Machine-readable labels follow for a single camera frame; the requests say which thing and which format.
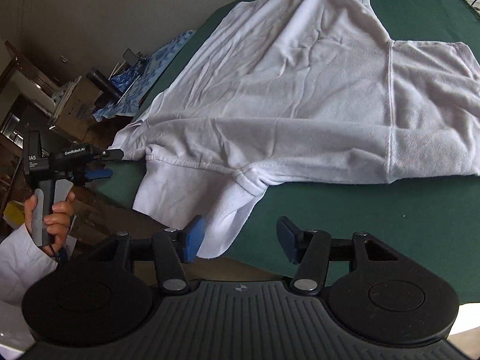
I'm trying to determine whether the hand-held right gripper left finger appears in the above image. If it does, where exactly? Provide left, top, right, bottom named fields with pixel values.
left=88, top=215, right=206, bottom=295

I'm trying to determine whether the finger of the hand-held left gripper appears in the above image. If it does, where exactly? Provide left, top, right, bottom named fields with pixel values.
left=95, top=148, right=125, bottom=162
left=73, top=169, right=114, bottom=186

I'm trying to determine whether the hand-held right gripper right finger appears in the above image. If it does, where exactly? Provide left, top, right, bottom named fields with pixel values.
left=276, top=216, right=407, bottom=293

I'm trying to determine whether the white shirt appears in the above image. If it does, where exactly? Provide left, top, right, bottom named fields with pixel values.
left=109, top=0, right=480, bottom=259

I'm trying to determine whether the person's left forearm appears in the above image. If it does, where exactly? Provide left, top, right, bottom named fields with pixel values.
left=0, top=223, right=60, bottom=304

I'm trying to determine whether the person's left hand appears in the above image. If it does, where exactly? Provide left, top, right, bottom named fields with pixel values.
left=23, top=190, right=76, bottom=247

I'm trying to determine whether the yellow packet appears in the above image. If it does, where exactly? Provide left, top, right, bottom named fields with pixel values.
left=3, top=201, right=26, bottom=230

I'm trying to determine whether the brown cardboard box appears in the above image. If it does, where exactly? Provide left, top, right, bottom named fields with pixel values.
left=49, top=77, right=109, bottom=141

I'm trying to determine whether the black cylinder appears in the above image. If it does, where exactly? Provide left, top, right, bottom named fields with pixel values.
left=87, top=68, right=122, bottom=100

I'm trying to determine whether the green table cover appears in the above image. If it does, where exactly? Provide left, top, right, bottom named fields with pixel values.
left=94, top=0, right=480, bottom=305

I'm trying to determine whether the dark wooden furniture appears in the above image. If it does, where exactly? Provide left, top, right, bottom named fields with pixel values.
left=0, top=39, right=57, bottom=151

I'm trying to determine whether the blue patterned cloth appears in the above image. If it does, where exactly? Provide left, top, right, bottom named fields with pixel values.
left=92, top=29, right=196, bottom=122

